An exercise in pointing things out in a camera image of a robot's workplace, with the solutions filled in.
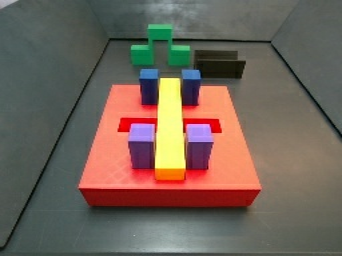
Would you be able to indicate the red base board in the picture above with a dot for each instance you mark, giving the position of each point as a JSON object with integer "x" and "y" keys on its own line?
{"x": 111, "y": 183}

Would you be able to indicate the black angled bracket holder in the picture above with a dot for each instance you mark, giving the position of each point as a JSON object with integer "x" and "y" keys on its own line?
{"x": 218, "y": 64}

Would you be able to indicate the yellow long bar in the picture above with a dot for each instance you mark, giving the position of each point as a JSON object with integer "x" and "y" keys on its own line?
{"x": 170, "y": 157}

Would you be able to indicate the blue block right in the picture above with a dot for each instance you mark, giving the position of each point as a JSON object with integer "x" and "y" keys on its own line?
{"x": 190, "y": 86}

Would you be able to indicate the purple block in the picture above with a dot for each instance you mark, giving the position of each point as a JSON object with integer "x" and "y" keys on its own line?
{"x": 142, "y": 145}
{"x": 199, "y": 144}

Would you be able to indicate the purple block left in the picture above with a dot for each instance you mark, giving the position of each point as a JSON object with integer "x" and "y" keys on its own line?
{"x": 142, "y": 145}

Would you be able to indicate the green arch-shaped block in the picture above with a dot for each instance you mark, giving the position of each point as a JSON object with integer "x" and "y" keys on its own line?
{"x": 142, "y": 53}

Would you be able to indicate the blue block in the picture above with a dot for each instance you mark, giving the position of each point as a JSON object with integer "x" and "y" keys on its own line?
{"x": 149, "y": 79}
{"x": 190, "y": 86}

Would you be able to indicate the blue block left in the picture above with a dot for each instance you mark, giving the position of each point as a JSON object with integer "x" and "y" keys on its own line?
{"x": 149, "y": 79}

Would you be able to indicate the purple block right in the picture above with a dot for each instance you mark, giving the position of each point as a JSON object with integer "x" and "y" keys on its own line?
{"x": 199, "y": 144}

